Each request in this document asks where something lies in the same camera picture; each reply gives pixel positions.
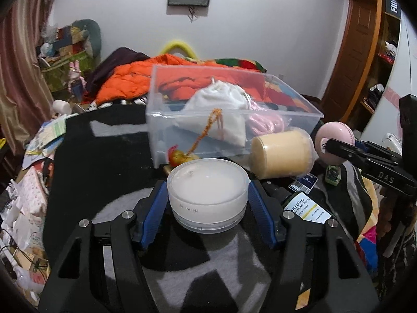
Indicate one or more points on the dark blue packet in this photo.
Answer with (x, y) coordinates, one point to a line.
(304, 182)

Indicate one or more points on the yellow foam tube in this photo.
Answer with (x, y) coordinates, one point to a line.
(177, 41)

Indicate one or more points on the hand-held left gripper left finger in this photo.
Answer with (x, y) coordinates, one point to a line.
(153, 216)

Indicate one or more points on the white cup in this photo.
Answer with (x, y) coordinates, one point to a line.
(62, 106)

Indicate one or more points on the white and blue plush toy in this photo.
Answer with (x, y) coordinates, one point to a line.
(47, 49)

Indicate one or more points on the grey plush pillow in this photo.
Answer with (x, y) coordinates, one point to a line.
(93, 32)

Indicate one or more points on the clear plastic bag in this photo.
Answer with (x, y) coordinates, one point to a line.
(49, 32)

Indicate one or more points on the pile of papers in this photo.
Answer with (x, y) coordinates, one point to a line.
(29, 186)

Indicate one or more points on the pink rabbit doll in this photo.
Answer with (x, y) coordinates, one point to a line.
(75, 71)

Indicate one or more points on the small green framed item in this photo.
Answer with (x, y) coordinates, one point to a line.
(333, 174)

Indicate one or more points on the striped pink gold curtain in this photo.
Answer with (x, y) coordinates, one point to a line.
(19, 55)

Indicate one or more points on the orange beaded charm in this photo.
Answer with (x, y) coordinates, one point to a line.
(177, 157)

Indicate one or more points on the patchwork cushion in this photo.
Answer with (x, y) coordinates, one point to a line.
(70, 39)

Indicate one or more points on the dark purple cloth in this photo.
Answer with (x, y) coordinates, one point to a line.
(120, 57)

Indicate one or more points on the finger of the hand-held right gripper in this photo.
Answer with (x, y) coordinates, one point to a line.
(381, 148)
(345, 151)

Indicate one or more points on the pink round device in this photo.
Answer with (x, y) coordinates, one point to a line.
(338, 132)

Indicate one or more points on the white sliding wardrobe door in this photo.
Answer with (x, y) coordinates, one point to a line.
(391, 111)

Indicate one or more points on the brown wooden door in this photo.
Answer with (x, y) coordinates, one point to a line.
(355, 45)

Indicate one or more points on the wooden shelf unit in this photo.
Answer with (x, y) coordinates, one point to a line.
(384, 68)

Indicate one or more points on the brown bottle with white label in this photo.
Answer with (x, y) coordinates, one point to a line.
(306, 207)

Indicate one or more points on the cream yellow cylinder jar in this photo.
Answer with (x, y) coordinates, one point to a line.
(283, 155)

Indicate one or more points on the orange quilted jacket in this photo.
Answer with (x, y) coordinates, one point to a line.
(127, 81)

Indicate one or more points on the person's right hand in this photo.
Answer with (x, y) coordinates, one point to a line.
(384, 218)

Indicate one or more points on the green fabric storage box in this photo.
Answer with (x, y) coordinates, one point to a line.
(55, 75)

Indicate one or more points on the black and grey rug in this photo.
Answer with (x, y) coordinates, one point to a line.
(97, 169)

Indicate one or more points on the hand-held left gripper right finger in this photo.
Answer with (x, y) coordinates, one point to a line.
(260, 216)

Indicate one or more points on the white frosted round jar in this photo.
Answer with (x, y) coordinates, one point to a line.
(208, 189)

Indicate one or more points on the clear plastic storage box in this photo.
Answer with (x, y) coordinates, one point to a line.
(163, 143)

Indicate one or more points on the black white striped cloth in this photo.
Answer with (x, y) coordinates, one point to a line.
(110, 102)

